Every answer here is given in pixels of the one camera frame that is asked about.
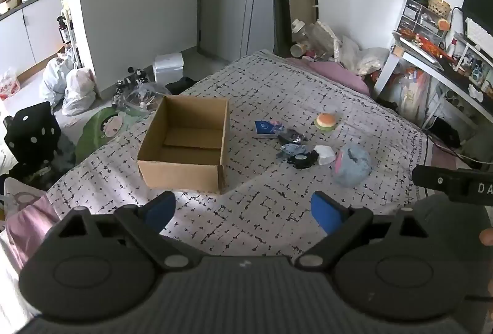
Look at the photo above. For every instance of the black white shoe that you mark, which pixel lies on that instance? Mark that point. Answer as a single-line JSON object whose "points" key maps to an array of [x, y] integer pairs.
{"points": [[124, 85], [139, 76]]}

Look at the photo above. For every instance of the white plastic bag red contents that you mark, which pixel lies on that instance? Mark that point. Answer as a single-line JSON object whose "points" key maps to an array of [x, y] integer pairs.
{"points": [[79, 91]]}

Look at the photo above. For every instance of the paper cup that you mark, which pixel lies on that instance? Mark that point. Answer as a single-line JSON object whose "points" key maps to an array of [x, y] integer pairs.
{"points": [[298, 49]]}

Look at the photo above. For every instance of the burger plush toy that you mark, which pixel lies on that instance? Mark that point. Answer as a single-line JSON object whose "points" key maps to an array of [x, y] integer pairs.
{"points": [[326, 121]]}

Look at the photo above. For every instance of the pink pillow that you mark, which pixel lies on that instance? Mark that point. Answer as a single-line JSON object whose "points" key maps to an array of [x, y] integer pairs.
{"points": [[25, 218]]}

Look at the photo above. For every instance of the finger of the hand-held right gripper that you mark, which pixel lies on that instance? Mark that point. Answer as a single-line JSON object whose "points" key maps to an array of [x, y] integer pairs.
{"points": [[429, 176]]}

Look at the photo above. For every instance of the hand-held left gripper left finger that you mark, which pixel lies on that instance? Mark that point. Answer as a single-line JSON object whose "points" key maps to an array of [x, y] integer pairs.
{"points": [[160, 210]]}

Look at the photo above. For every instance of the black clothing on floor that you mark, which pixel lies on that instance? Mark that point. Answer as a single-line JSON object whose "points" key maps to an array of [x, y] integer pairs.
{"points": [[181, 85]]}

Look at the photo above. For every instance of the black lace fabric piece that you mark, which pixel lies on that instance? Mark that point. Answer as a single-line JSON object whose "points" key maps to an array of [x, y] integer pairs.
{"points": [[302, 160]]}

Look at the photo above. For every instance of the white storage box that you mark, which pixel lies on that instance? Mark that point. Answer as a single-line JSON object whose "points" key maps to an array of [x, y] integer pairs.
{"points": [[168, 67]]}

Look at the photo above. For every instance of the white keyboard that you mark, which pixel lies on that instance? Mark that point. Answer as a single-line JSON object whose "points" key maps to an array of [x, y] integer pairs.
{"points": [[479, 32]]}

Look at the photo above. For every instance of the pink bed sheet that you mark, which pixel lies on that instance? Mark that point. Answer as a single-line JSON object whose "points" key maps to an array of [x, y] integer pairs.
{"points": [[339, 74]]}

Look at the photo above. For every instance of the green leaf cartoon mat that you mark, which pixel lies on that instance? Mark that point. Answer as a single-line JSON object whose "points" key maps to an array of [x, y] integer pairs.
{"points": [[98, 131]]}

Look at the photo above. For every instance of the blue printed packet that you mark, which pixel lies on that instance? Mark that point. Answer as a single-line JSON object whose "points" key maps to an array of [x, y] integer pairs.
{"points": [[264, 126]]}

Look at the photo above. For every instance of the black white-dotted cube stool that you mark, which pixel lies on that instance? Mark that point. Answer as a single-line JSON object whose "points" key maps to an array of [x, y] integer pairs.
{"points": [[32, 135]]}

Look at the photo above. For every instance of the white desk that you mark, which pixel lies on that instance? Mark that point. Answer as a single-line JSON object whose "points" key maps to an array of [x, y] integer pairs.
{"points": [[431, 62]]}

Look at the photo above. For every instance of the blue-grey fuzzy plush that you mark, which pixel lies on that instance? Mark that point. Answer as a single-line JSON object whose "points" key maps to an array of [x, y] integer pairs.
{"points": [[352, 166]]}

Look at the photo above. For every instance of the woven basket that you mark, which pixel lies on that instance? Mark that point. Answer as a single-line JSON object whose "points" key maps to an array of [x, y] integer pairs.
{"points": [[439, 5]]}

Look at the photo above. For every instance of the brown cardboard box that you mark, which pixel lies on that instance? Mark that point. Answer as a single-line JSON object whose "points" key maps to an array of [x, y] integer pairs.
{"points": [[181, 164]]}

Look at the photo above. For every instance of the clear drawer organizer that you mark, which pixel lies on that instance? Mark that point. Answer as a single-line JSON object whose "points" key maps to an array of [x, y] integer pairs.
{"points": [[420, 16]]}

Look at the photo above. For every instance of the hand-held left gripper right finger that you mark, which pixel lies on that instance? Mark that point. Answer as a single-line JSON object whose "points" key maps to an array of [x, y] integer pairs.
{"points": [[325, 210]]}

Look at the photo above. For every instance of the red white snack bag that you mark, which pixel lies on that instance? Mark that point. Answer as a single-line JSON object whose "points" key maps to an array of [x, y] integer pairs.
{"points": [[8, 85]]}

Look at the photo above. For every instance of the white soft pouch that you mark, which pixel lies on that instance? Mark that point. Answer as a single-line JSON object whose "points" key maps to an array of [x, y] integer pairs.
{"points": [[324, 155]]}

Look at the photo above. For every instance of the white kitchen cabinet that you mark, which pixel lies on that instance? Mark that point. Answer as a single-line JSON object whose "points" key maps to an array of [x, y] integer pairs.
{"points": [[27, 22]]}

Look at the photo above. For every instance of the dark bottle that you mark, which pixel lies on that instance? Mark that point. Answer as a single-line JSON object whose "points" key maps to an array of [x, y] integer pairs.
{"points": [[61, 29]]}

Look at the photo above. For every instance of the white crumpled bag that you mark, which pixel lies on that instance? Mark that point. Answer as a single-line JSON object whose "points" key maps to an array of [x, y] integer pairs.
{"points": [[366, 56]]}

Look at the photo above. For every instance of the person's right hand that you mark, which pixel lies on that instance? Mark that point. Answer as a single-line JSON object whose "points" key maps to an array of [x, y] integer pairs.
{"points": [[487, 237]]}

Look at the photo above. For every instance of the black flat board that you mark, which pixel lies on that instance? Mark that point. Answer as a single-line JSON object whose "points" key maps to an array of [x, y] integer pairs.
{"points": [[280, 14]]}

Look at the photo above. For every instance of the clear plastic bottle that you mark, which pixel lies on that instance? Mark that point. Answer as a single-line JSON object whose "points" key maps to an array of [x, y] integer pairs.
{"points": [[298, 30]]}

